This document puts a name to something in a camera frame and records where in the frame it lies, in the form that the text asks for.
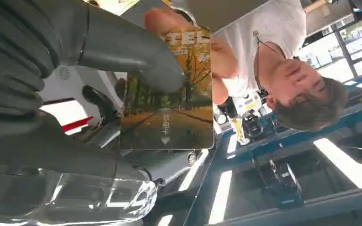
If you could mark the clear plastic cover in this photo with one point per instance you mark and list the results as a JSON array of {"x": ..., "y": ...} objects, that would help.
[{"x": 74, "y": 202}]

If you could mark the person's left hand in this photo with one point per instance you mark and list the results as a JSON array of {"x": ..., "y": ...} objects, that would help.
[{"x": 165, "y": 20}]

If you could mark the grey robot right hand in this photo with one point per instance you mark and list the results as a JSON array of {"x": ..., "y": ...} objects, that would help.
[{"x": 121, "y": 46}]

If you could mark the black and white device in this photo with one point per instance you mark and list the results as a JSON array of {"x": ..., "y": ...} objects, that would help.
[{"x": 252, "y": 124}]

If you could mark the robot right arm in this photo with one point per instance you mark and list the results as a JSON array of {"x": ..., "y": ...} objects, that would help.
[{"x": 9, "y": 46}]

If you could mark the dark framed window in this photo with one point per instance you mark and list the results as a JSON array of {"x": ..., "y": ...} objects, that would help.
[{"x": 343, "y": 43}]

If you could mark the seated person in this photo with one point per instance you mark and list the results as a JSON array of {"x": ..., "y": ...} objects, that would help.
[{"x": 262, "y": 31}]

